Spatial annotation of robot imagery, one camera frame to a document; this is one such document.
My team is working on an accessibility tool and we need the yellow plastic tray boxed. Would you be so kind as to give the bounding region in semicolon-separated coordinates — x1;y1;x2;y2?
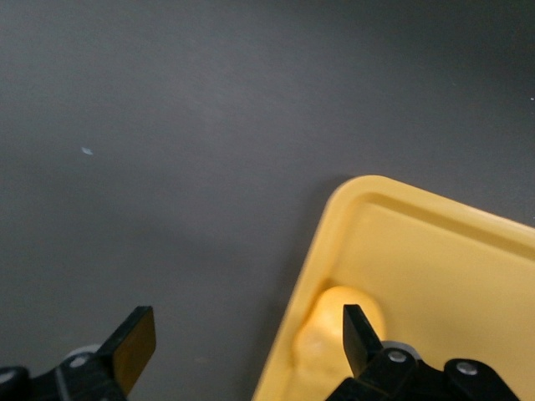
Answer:
250;174;535;401

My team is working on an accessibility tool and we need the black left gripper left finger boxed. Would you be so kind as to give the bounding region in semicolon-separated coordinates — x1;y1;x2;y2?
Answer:
0;305;157;401

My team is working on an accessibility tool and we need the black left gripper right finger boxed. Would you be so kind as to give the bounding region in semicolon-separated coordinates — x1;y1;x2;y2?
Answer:
325;303;519;401

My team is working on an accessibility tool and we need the yellow potato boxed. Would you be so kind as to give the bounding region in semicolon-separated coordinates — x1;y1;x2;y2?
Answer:
292;285;386;379

